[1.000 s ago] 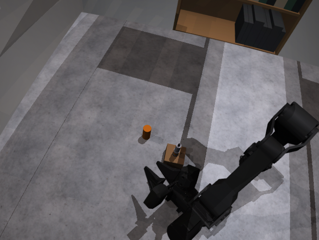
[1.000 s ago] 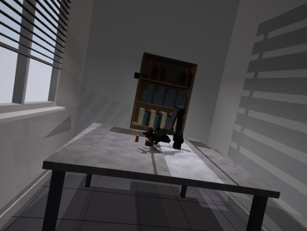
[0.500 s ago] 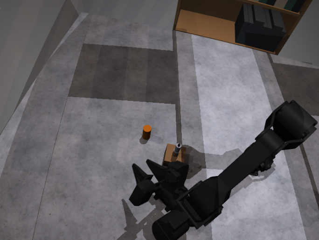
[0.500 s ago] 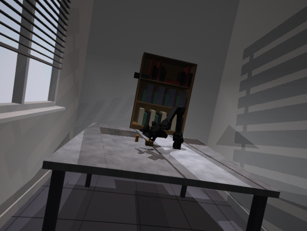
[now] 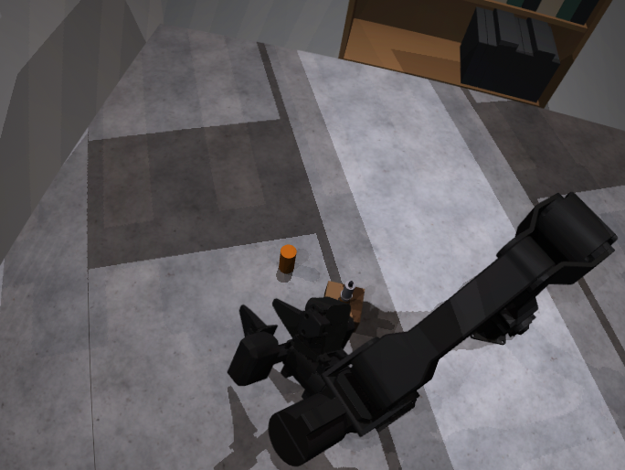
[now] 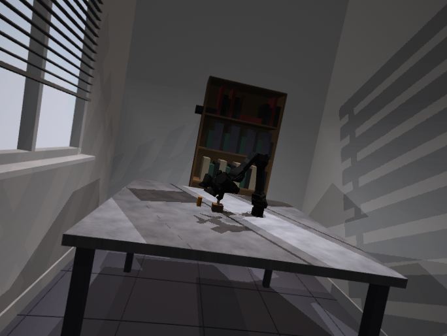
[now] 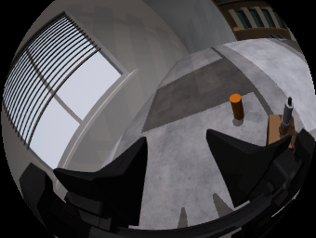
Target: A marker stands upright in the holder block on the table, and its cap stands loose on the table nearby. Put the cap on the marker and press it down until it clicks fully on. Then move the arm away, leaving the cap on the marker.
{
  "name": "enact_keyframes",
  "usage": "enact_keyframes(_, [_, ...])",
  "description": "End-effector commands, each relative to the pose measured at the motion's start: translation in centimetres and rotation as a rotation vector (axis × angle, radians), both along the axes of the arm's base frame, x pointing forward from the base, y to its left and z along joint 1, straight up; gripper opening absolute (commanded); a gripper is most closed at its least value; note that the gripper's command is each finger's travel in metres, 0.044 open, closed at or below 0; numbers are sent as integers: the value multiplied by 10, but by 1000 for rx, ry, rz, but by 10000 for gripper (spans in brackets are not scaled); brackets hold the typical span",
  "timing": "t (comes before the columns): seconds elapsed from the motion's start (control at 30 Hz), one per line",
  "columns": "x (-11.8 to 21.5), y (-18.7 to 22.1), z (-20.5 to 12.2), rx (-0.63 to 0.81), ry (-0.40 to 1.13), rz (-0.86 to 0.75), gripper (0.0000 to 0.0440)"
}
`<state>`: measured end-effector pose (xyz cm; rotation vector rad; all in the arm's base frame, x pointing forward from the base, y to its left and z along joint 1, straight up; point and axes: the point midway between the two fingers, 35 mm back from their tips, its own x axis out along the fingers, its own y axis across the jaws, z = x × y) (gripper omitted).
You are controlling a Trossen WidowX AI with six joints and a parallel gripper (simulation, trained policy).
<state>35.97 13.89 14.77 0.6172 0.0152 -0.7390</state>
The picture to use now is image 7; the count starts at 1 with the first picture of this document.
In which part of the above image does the brown wooden block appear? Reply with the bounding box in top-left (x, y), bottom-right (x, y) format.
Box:
top-left (266, 114), bottom-right (295, 152)

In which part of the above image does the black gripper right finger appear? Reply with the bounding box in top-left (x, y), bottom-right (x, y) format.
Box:
top-left (206, 129), bottom-right (293, 208)

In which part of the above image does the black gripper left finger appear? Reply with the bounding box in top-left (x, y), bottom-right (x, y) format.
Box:
top-left (53, 137), bottom-right (148, 227)

